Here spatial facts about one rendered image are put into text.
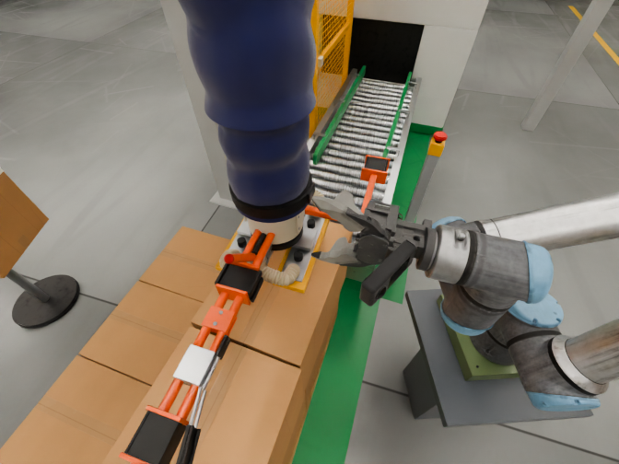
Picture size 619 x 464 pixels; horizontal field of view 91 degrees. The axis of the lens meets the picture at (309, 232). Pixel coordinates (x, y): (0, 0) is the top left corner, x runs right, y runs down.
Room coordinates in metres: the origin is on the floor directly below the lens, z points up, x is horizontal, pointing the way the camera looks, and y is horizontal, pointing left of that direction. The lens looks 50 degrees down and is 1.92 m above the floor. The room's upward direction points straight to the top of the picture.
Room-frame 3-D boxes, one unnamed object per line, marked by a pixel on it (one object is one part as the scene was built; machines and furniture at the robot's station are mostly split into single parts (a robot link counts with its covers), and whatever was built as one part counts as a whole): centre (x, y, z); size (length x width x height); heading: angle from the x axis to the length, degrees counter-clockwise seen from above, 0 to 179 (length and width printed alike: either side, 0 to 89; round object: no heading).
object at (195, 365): (0.20, 0.24, 1.24); 0.07 x 0.07 x 0.04; 73
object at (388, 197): (2.02, -0.71, 0.50); 2.31 x 0.05 x 0.19; 161
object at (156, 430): (0.07, 0.28, 1.24); 0.08 x 0.07 x 0.05; 163
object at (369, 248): (0.33, -0.14, 1.52); 0.12 x 0.09 x 0.08; 73
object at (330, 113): (2.24, -0.09, 0.50); 2.31 x 0.05 x 0.19; 161
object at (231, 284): (0.41, 0.18, 1.24); 0.10 x 0.08 x 0.06; 73
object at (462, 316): (0.28, -0.31, 1.40); 0.12 x 0.09 x 0.12; 0
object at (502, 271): (0.27, -0.30, 1.52); 0.12 x 0.09 x 0.10; 73
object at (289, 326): (0.64, 0.11, 0.74); 0.60 x 0.40 x 0.40; 159
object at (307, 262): (0.62, 0.01, 1.14); 0.34 x 0.10 x 0.05; 163
